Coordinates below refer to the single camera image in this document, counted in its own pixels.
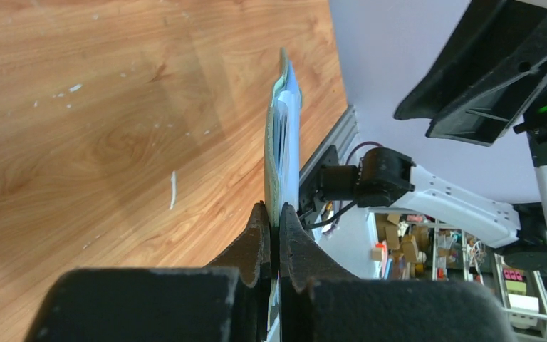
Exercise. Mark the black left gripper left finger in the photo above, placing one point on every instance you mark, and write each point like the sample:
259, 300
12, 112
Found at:
226, 300

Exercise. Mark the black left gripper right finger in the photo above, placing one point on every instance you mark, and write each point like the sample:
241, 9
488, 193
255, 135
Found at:
322, 301

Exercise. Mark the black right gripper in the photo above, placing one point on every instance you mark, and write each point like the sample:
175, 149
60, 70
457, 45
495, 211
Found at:
491, 72

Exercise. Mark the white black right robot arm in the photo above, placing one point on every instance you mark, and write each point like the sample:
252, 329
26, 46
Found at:
388, 178

